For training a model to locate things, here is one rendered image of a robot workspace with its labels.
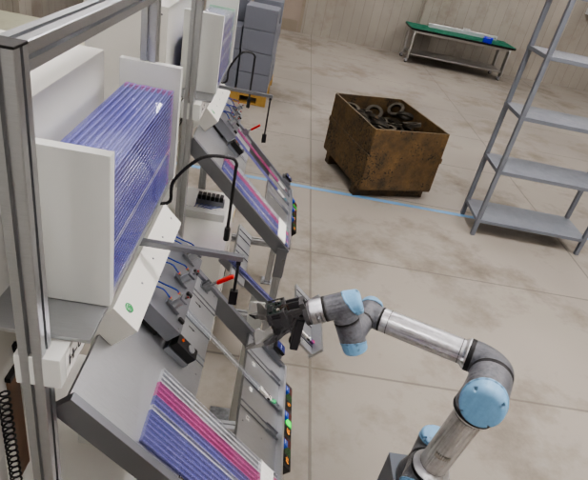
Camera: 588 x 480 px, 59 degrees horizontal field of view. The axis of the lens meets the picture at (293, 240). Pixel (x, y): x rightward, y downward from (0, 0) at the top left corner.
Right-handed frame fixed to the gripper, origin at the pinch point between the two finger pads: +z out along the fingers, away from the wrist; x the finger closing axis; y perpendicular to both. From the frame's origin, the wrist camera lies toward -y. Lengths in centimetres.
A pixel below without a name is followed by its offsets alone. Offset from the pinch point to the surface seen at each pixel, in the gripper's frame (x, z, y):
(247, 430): 18.4, 5.7, -20.2
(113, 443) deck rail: 49, 17, 20
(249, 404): 9.0, 5.8, -19.7
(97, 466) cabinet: 22, 52, -19
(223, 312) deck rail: -19.0, 12.1, -4.5
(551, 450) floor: -60, -101, -171
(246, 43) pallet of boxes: -538, 54, -2
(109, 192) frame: 39, -4, 67
